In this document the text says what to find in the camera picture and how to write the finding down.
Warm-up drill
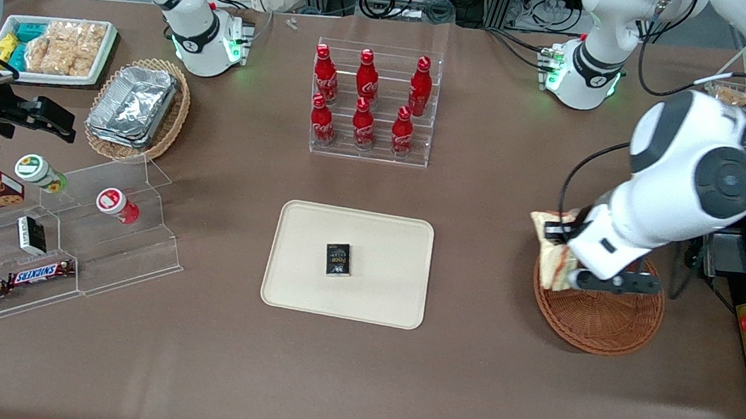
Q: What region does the triangle sandwich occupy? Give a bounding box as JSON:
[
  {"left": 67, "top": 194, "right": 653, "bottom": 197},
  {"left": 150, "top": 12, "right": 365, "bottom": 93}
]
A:
[{"left": 521, "top": 207, "right": 587, "bottom": 295}]

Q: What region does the white rectangular snack tray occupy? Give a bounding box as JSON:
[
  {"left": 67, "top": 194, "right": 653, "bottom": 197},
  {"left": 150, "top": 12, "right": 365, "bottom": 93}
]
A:
[{"left": 0, "top": 8, "right": 121, "bottom": 95}]

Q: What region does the brown wicker basket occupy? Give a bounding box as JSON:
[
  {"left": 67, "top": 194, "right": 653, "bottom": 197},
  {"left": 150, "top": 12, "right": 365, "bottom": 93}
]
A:
[{"left": 524, "top": 245, "right": 670, "bottom": 363}]

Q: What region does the light oval wicker basket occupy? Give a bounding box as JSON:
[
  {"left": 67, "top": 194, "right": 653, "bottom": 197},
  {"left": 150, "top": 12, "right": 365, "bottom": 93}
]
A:
[{"left": 80, "top": 51, "right": 196, "bottom": 170}]

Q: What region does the beige plastic tray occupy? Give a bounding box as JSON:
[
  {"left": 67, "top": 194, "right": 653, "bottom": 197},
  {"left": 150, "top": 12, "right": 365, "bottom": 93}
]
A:
[{"left": 258, "top": 197, "right": 437, "bottom": 332}]

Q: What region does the green bottle with sunflower lid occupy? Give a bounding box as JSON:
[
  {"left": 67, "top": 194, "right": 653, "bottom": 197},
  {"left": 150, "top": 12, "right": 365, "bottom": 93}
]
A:
[{"left": 12, "top": 152, "right": 72, "bottom": 196}]

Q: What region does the clear rice cracker bag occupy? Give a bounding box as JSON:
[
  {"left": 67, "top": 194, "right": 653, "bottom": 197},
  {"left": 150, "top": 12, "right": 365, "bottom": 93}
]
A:
[
  {"left": 22, "top": 33, "right": 100, "bottom": 81},
  {"left": 43, "top": 18, "right": 109, "bottom": 63}
]

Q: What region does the teal snack packet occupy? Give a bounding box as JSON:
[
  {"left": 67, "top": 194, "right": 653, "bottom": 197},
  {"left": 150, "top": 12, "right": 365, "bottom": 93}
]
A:
[
  {"left": 5, "top": 40, "right": 32, "bottom": 73},
  {"left": 12, "top": 19, "right": 49, "bottom": 46}
]

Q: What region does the yellow snack packet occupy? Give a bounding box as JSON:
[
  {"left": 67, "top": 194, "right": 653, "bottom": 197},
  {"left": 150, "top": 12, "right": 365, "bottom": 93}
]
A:
[{"left": 0, "top": 31, "right": 22, "bottom": 71}]

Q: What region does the aluminium foil container stack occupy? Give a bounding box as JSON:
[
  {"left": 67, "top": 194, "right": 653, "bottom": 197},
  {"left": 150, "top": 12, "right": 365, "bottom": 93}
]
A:
[{"left": 83, "top": 61, "right": 182, "bottom": 155}]

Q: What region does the red bottle with white lid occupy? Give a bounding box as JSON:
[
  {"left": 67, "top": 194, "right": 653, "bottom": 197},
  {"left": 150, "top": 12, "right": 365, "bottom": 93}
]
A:
[{"left": 93, "top": 186, "right": 144, "bottom": 227}]

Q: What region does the small black white box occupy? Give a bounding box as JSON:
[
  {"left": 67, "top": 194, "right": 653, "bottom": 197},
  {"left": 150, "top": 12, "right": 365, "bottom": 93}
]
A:
[{"left": 13, "top": 214, "right": 52, "bottom": 258}]

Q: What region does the grey metal box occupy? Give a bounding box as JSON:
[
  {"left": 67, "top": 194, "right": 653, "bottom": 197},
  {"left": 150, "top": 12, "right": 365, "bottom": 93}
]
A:
[{"left": 700, "top": 232, "right": 746, "bottom": 284}]

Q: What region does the clear acrylic step display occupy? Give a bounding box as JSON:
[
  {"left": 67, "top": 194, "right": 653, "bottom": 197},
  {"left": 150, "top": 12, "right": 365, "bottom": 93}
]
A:
[{"left": 0, "top": 137, "right": 197, "bottom": 359}]

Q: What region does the red cola bottle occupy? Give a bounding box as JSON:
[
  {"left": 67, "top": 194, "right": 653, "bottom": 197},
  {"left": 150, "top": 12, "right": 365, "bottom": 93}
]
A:
[
  {"left": 404, "top": 54, "right": 437, "bottom": 119},
  {"left": 309, "top": 42, "right": 345, "bottom": 107},
  {"left": 348, "top": 96, "right": 381, "bottom": 152},
  {"left": 353, "top": 48, "right": 384, "bottom": 108},
  {"left": 306, "top": 93, "right": 342, "bottom": 148},
  {"left": 389, "top": 104, "right": 418, "bottom": 159}
]

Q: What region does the clear acrylic bottle rack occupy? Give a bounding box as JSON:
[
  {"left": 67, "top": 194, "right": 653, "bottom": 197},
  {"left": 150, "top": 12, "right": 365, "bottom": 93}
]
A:
[{"left": 304, "top": 36, "right": 446, "bottom": 170}]

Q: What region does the clear bagged pastry snack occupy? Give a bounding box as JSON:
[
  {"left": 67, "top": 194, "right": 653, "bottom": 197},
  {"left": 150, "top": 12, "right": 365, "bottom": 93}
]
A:
[{"left": 708, "top": 82, "right": 746, "bottom": 109}]

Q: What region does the small black card box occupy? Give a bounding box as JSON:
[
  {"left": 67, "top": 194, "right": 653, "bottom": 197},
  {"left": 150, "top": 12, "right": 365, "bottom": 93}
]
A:
[{"left": 323, "top": 241, "right": 355, "bottom": 279}]

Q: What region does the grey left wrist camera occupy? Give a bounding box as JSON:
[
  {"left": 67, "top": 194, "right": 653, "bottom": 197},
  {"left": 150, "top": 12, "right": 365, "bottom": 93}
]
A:
[{"left": 567, "top": 264, "right": 664, "bottom": 302}]

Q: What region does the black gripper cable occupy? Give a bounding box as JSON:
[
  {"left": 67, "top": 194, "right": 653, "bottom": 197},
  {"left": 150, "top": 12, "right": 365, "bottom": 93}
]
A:
[{"left": 554, "top": 134, "right": 632, "bottom": 232}]

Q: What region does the black base cable bundle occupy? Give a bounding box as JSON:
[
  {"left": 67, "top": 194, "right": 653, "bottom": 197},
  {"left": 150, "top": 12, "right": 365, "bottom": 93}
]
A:
[{"left": 479, "top": 25, "right": 560, "bottom": 73}]

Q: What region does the coiled black cable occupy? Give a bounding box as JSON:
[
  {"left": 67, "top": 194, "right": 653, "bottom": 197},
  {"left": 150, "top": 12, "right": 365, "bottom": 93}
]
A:
[{"left": 357, "top": 0, "right": 458, "bottom": 29}]

